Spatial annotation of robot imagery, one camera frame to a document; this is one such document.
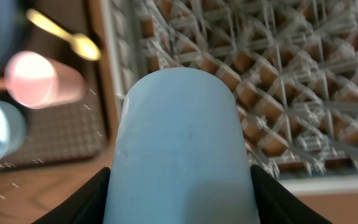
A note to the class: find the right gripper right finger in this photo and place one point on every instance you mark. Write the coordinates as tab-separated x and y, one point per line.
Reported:
276	205

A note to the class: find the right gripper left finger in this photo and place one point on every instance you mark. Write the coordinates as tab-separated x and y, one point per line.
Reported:
85	206

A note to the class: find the light blue plastic cup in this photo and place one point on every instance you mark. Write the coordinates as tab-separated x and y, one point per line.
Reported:
180	154

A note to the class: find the pink plastic cup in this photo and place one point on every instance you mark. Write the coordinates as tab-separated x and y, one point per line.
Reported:
38	82

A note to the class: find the yellow plastic spoon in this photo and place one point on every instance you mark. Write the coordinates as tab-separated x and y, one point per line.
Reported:
81	44

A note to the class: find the dark blue plate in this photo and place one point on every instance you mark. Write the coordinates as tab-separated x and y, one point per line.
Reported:
13	28

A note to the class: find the grey dishwasher rack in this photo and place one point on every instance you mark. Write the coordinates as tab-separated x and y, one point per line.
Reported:
291	65

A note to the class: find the brown serving tray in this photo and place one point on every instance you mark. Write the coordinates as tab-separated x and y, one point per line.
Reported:
70	132

